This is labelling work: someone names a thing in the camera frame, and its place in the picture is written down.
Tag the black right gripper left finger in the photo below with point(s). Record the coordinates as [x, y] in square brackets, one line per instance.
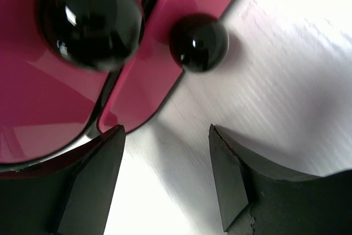
[86, 202]

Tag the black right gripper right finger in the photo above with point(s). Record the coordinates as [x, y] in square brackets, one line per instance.
[231, 164]

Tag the black drawer knob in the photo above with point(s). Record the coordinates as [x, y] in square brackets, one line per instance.
[93, 34]
[198, 42]

